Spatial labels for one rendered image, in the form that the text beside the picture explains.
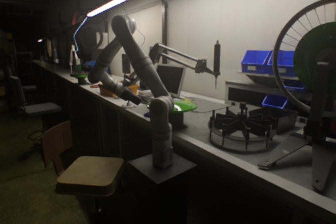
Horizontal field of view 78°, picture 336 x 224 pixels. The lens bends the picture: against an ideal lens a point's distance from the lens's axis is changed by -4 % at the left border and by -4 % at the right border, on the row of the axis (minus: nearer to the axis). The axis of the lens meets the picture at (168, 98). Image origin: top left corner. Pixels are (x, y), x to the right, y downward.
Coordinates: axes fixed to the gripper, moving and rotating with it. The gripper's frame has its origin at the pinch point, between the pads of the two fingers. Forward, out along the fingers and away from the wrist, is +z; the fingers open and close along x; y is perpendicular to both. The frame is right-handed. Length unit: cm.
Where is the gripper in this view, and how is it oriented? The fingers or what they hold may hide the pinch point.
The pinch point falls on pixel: (149, 103)
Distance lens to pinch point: 130.1
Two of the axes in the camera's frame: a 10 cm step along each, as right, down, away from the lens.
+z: 7.7, 5.0, 4.0
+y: -5.4, 8.4, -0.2
